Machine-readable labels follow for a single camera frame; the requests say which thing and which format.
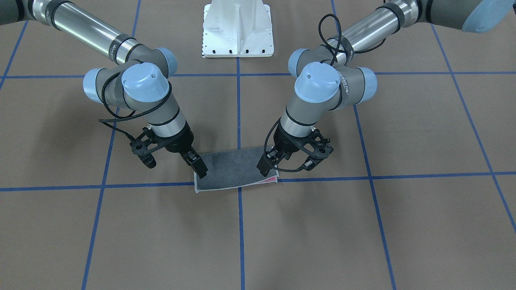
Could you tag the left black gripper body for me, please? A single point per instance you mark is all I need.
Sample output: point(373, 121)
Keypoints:
point(285, 142)

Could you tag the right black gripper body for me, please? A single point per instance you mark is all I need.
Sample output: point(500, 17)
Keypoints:
point(179, 142)

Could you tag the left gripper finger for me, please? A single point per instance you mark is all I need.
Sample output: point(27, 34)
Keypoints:
point(265, 165)
point(277, 156)

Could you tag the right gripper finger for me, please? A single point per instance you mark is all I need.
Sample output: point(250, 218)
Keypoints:
point(199, 166)
point(187, 158)

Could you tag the pink and grey towel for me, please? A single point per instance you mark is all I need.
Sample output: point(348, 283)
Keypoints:
point(233, 169)

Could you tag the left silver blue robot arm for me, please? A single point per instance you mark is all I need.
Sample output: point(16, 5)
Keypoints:
point(325, 82)

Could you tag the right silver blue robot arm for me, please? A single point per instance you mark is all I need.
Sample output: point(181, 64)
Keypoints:
point(137, 87)

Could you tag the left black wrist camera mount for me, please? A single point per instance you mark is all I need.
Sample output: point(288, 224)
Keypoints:
point(316, 147)

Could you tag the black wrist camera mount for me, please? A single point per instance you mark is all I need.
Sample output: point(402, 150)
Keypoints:
point(145, 144)
point(316, 147)

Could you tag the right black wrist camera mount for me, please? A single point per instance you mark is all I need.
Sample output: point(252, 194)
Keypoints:
point(145, 144)

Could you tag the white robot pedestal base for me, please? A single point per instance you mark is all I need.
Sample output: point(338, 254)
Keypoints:
point(237, 28)

